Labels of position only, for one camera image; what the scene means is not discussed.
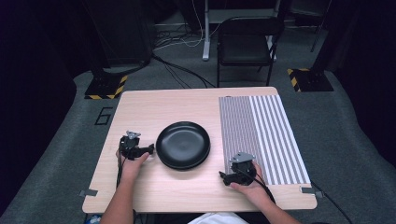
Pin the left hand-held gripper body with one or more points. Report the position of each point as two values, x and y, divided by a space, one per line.
130 146

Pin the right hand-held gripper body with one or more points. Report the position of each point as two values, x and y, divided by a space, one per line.
243 171

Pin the black round plate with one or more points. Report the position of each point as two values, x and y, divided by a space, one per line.
186 168
183 143

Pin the person's right hand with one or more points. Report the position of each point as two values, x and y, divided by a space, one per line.
253 189

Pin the person's left hand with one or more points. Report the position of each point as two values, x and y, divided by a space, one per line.
132 169

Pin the person's white shirt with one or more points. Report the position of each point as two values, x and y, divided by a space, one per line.
218 219

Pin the black tape floor marking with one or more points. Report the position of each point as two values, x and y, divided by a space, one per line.
99 117

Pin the grey white striped mat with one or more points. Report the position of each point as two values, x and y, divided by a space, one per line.
267 133

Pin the grey tape piece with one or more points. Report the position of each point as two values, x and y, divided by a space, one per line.
88 193
308 190

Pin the black yellow striped stand base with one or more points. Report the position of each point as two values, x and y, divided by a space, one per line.
104 85
311 81

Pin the blue white object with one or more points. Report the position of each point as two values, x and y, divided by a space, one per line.
93 220

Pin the dark curtain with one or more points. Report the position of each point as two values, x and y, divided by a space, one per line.
373 93
31 93

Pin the large black cabinet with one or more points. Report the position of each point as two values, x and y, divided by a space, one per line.
124 31

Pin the black folding chair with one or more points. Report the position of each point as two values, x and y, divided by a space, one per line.
246 46

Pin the white desk frame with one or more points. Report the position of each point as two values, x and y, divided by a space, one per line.
206 37

